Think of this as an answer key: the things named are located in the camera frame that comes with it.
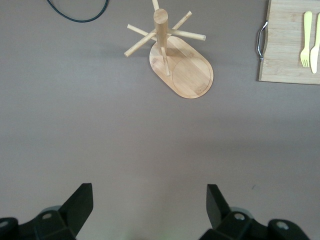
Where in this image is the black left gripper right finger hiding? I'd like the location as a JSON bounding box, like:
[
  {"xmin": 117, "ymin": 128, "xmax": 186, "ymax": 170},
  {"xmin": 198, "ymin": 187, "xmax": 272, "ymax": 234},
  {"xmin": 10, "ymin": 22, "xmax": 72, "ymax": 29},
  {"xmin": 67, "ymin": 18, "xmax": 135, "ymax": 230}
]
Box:
[{"xmin": 197, "ymin": 184, "xmax": 310, "ymax": 240}]

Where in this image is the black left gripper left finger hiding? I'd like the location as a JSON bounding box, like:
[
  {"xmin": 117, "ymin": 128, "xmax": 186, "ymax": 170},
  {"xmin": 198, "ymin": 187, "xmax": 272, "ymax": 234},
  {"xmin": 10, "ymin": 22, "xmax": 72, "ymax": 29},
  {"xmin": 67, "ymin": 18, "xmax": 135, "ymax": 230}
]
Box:
[{"xmin": 0, "ymin": 183, "xmax": 94, "ymax": 240}]

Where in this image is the wooden cup rack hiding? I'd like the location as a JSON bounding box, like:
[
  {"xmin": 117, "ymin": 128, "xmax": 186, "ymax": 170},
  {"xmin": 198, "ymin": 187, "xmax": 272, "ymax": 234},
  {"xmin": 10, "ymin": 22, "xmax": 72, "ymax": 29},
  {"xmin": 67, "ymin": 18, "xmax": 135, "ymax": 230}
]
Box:
[{"xmin": 124, "ymin": 0, "xmax": 215, "ymax": 100}]

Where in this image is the yellow plastic knife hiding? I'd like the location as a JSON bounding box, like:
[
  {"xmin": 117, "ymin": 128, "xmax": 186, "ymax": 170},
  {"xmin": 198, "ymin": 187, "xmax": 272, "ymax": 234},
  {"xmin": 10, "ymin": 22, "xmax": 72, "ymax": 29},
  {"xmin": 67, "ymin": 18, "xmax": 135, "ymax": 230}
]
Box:
[{"xmin": 309, "ymin": 12, "xmax": 320, "ymax": 75}]

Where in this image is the wooden cutting board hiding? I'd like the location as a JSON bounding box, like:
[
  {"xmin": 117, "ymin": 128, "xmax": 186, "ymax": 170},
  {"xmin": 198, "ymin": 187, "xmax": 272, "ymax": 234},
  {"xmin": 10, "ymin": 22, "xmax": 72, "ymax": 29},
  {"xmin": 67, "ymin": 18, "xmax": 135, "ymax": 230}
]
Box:
[{"xmin": 256, "ymin": 0, "xmax": 320, "ymax": 86}]

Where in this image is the yellow plastic fork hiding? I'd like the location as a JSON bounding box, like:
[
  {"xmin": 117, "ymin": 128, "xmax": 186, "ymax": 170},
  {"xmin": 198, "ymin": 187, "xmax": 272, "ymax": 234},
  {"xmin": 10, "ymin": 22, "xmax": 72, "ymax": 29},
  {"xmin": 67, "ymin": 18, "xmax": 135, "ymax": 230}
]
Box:
[{"xmin": 299, "ymin": 11, "xmax": 313, "ymax": 68}]

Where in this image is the black cable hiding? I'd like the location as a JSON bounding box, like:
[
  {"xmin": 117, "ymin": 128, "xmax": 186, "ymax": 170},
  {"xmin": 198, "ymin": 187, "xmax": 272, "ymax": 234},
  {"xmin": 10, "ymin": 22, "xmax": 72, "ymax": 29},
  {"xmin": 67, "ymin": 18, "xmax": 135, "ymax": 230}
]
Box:
[{"xmin": 46, "ymin": 0, "xmax": 110, "ymax": 24}]

